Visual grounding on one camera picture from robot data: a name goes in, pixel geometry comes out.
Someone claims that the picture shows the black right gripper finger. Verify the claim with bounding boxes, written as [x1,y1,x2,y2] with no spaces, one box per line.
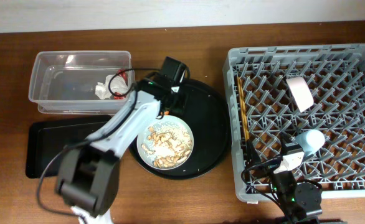
[280,133,293,149]
[245,139,260,166]

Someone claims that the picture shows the light blue plastic cup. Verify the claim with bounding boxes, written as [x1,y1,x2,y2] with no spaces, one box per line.
[295,129,325,157]

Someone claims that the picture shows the grey plate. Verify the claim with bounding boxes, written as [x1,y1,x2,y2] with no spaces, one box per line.
[136,114,195,171]

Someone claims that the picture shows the rice and food scraps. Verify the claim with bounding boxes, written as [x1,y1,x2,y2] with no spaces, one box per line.
[140,124,192,169]

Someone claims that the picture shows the wooden chopstick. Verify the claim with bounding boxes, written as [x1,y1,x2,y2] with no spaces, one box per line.
[236,76,249,141]
[239,77,250,141]

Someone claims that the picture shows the red snack wrapper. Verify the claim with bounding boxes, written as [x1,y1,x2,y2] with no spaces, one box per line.
[111,70,128,100]

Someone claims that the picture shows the white tissue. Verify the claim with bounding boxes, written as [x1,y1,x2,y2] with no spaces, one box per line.
[95,75,118,100]

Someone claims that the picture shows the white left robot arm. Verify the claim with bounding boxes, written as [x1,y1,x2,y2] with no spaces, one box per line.
[55,80,231,223]

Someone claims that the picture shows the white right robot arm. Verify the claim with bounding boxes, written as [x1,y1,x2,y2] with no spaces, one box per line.
[267,134,326,224]

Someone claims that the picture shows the grey dishwasher rack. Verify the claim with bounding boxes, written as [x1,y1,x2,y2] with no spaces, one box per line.
[222,44,365,203]

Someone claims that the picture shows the round black tray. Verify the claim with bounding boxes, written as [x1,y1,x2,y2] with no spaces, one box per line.
[130,80,231,180]

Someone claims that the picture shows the clear plastic bin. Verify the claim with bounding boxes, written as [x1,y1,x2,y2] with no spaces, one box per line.
[28,50,131,114]

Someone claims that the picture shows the rectangular black tray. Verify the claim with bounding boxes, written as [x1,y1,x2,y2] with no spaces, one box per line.
[25,114,111,179]

